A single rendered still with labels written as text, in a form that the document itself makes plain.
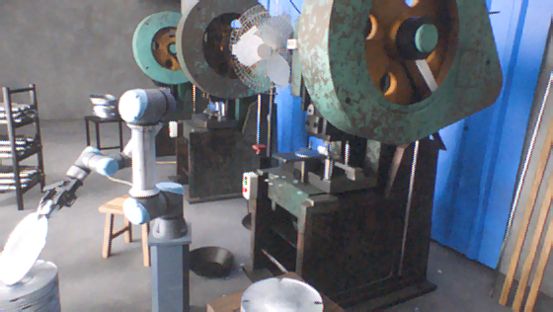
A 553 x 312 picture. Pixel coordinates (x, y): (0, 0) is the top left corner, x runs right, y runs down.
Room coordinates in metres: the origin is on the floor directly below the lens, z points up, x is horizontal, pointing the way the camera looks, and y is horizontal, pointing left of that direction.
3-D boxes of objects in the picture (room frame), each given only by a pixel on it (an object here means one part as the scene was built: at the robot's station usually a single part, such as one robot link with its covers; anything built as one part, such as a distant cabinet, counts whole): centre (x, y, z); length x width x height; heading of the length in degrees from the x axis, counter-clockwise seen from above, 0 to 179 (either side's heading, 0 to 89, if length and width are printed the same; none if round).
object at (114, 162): (1.57, 0.74, 0.75); 0.11 x 0.11 x 0.08; 61
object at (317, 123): (1.87, -0.24, 1.04); 0.17 x 0.15 x 0.30; 120
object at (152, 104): (1.43, 0.52, 0.82); 0.15 x 0.12 x 0.55; 151
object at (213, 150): (3.57, 0.27, 0.87); 1.53 x 0.99 x 1.74; 118
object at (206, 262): (2.00, 0.36, 0.04); 0.30 x 0.30 x 0.07
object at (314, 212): (1.72, -0.53, 0.45); 0.92 x 0.12 x 0.90; 120
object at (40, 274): (1.34, 1.02, 0.32); 0.29 x 0.29 x 0.01
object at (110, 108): (4.13, 1.89, 0.40); 0.45 x 0.40 x 0.79; 42
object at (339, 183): (1.89, -0.27, 0.67); 0.45 x 0.30 x 0.06; 30
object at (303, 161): (1.80, -0.12, 0.72); 0.25 x 0.14 x 0.14; 120
